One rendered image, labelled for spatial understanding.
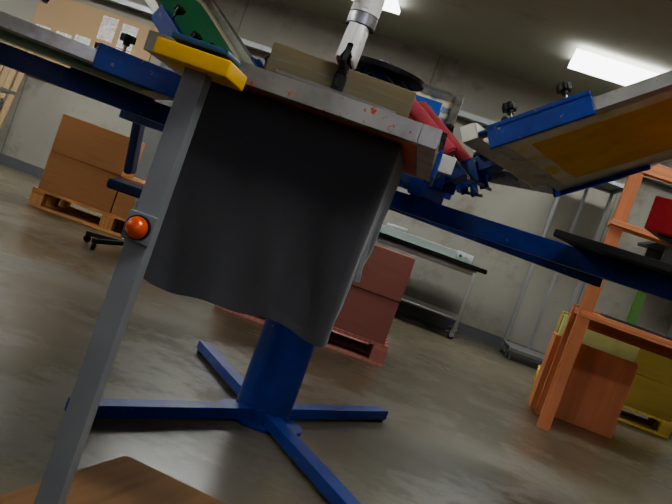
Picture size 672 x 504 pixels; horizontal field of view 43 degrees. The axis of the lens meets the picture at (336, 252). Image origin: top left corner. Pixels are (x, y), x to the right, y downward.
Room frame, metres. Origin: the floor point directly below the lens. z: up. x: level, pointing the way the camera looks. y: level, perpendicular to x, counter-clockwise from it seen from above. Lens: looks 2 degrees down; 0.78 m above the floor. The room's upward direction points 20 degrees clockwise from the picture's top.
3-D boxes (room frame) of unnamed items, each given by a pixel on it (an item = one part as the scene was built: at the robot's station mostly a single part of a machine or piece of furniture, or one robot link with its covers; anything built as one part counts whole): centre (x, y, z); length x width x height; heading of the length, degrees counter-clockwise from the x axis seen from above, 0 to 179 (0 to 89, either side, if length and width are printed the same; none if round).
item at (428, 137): (1.98, 0.15, 0.97); 0.79 x 0.58 x 0.04; 175
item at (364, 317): (5.59, 0.04, 0.35); 1.16 x 0.82 x 0.70; 84
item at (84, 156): (7.66, 1.94, 0.41); 1.51 x 1.12 x 0.83; 81
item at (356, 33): (2.17, 0.13, 1.20); 0.10 x 0.08 x 0.11; 175
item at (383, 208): (1.91, -0.05, 0.74); 0.46 x 0.04 x 0.42; 175
